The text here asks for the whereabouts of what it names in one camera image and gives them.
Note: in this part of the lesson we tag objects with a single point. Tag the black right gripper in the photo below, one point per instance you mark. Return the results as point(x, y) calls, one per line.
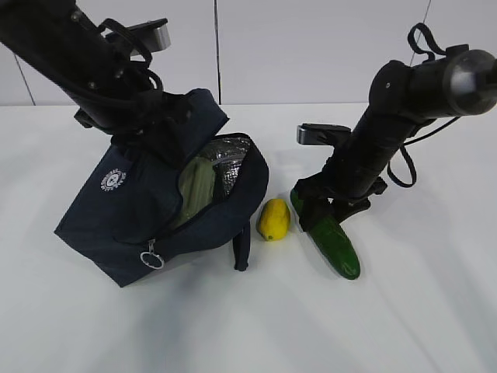
point(312, 194)

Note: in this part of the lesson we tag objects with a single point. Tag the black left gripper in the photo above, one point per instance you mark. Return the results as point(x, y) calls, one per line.
point(163, 130)

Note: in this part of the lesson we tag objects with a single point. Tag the green cucumber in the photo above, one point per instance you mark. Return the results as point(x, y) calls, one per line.
point(329, 237)

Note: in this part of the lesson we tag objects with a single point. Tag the yellow lemon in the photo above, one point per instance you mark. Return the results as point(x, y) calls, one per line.
point(274, 220)

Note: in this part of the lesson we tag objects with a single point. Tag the glass container green lid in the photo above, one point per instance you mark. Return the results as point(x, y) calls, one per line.
point(196, 185)

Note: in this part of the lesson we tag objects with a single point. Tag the dark navy lunch bag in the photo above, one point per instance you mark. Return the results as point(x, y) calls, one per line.
point(121, 217)

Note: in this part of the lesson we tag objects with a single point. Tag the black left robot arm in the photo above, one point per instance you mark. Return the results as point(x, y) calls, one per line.
point(104, 69)

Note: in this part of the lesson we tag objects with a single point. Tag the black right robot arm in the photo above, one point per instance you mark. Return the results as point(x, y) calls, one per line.
point(402, 100)

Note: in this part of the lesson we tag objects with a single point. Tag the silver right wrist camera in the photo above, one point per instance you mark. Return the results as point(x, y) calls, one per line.
point(322, 134)

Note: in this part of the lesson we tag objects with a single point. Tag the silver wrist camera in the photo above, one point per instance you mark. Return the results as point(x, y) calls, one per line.
point(322, 134)
point(141, 39)

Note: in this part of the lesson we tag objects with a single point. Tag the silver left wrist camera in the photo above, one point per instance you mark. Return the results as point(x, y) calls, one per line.
point(141, 39)

